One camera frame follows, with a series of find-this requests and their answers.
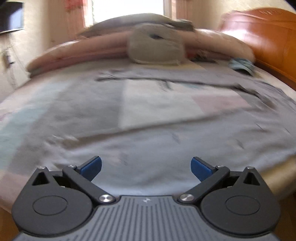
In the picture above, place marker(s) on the grey cat face cushion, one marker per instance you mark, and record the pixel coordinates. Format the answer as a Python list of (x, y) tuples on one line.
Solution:
[(153, 44)]

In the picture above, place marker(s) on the grey-blue pants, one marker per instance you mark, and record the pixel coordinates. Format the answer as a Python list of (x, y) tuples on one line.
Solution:
[(147, 124)]

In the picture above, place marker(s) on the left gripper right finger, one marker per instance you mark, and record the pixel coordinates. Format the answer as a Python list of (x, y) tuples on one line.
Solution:
[(235, 203)]

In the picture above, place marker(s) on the pink curtain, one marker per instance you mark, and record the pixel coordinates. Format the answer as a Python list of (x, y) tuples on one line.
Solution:
[(182, 9), (75, 16)]

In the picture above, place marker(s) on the pink folded quilt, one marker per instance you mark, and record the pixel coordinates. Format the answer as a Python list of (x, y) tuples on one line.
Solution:
[(114, 45)]

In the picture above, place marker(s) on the black phone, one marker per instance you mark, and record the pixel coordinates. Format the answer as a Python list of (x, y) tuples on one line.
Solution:
[(198, 58)]

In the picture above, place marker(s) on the folded grey-green cloth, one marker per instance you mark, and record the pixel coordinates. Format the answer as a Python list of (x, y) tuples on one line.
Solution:
[(182, 24)]

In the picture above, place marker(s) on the black wall television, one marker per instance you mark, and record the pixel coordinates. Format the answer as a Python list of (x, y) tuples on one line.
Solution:
[(11, 16)]

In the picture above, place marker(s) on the window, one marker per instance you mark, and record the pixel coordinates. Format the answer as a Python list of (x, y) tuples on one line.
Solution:
[(97, 11)]

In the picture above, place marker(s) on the blue baseball cap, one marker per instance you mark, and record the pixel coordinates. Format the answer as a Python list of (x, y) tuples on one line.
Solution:
[(242, 65)]

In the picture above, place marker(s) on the left pink curtain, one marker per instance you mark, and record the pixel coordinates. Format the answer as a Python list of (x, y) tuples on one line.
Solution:
[(75, 16)]

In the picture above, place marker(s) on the grey patterned pillow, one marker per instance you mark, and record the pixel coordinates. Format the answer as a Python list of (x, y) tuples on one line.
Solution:
[(121, 22)]

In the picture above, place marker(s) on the wooden headboard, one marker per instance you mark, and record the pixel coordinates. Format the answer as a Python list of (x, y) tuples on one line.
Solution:
[(270, 33)]

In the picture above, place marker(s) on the patchwork bed sheet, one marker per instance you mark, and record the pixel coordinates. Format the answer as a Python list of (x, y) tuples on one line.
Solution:
[(25, 118)]

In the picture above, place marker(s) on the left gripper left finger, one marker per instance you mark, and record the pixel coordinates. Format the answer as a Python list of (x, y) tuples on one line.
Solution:
[(54, 203)]

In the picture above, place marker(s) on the right pink curtain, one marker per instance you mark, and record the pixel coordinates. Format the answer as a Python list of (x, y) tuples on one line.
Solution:
[(182, 9)]

